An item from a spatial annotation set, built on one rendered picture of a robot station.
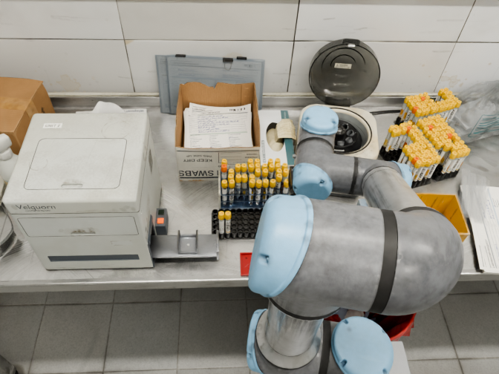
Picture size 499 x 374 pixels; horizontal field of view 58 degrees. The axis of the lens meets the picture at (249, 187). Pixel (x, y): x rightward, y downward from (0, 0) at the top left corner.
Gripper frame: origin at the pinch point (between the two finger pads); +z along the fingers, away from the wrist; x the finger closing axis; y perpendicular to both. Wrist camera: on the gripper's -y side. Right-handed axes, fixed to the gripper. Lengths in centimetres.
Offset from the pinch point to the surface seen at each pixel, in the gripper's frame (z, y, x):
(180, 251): 6.3, -4.9, 31.0
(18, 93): -8, 40, 80
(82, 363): 98, -5, 78
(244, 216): 8.4, 7.6, 13.9
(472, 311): 98, 16, -94
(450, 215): 5.9, 6.1, -44.1
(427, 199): 2.6, 9.4, -37.2
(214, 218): 7.8, 6.4, 22.2
